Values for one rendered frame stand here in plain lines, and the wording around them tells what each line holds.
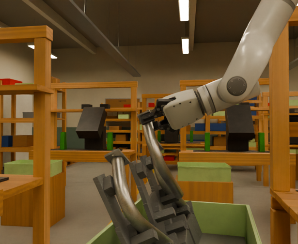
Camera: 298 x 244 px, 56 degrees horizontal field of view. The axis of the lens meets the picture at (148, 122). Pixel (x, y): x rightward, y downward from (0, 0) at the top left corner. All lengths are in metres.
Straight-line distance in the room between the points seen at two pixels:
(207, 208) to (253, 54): 0.62
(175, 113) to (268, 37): 0.31
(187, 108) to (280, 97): 1.06
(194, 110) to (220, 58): 10.93
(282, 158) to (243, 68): 1.13
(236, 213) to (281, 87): 0.90
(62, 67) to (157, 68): 4.04
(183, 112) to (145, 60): 11.00
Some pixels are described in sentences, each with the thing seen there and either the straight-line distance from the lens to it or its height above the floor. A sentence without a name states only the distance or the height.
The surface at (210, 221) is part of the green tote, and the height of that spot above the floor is 0.89.
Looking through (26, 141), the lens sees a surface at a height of 0.97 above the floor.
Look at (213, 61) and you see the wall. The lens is 11.66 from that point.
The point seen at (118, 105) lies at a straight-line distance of 11.69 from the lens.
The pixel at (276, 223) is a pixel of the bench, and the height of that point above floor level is 0.69.
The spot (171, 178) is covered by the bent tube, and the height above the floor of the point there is 1.10.
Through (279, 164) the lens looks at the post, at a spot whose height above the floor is 1.03.
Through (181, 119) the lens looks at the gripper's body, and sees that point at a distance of 0.81.
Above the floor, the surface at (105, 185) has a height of 1.12.
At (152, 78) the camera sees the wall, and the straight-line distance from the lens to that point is 11.58.
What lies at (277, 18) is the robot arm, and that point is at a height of 1.53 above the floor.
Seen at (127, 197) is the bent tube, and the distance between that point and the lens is 0.62.
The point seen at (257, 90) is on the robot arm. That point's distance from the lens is 0.81.
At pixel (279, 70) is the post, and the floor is 1.57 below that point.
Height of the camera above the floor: 1.24
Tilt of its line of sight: 1 degrees up
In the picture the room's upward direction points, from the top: straight up
